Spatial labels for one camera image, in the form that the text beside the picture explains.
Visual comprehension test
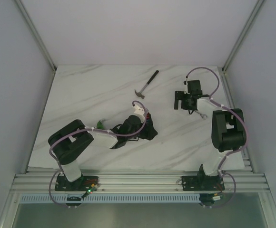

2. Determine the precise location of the black fuse box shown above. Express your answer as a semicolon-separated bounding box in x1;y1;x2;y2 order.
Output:
145;112;153;129

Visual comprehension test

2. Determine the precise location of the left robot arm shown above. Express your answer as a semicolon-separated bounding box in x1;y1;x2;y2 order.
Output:
48;113;158;191

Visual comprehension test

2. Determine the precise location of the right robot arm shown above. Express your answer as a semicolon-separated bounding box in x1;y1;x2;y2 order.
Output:
174;91;247;191

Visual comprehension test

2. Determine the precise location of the silver open-end wrench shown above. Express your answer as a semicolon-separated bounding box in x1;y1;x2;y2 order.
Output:
195;111;207;119

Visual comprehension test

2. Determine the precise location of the green plastic tap fitting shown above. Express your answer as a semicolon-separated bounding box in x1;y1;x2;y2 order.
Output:
96;119;106;130

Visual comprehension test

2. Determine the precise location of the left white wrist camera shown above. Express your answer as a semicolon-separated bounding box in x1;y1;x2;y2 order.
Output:
132;100;148;123

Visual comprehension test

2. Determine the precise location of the claw hammer black handle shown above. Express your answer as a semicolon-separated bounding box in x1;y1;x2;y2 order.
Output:
135;70;159;99

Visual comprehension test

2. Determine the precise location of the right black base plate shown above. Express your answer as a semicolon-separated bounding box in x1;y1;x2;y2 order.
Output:
181;175;225;192

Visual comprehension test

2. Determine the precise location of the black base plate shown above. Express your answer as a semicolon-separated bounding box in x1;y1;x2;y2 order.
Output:
181;175;225;192
55;175;99;191

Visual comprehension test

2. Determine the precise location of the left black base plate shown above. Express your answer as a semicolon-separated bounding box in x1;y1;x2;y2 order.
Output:
55;175;99;191

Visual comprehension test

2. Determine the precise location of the right aluminium frame post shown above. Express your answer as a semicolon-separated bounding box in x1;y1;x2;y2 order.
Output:
222;0;266;73

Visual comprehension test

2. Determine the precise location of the aluminium frame post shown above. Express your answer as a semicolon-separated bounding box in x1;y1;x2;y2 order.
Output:
222;0;266;73
13;0;57;73

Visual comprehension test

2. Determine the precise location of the aluminium rail base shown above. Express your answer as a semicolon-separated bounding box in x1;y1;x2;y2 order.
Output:
10;169;269;193

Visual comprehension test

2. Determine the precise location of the white slotted cable duct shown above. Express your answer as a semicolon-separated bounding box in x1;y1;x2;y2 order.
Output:
19;194;224;204

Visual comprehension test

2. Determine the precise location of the left aluminium frame post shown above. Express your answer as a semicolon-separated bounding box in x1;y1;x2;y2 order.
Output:
13;0;57;73

